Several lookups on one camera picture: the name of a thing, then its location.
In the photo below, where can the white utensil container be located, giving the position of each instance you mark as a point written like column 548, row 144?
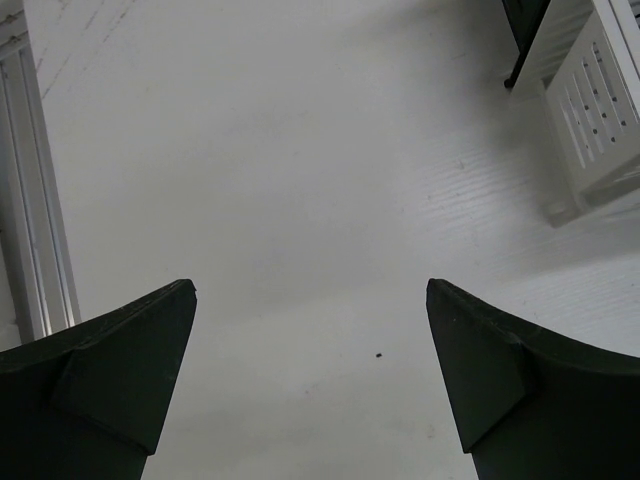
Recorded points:
column 581, row 59

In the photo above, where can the aluminium rail frame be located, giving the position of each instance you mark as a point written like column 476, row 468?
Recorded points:
column 36, row 273

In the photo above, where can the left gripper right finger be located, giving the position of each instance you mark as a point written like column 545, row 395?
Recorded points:
column 529, row 403

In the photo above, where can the black utensil container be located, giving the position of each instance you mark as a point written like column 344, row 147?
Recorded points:
column 524, row 17

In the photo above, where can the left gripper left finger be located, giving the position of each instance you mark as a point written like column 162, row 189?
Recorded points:
column 90, row 402

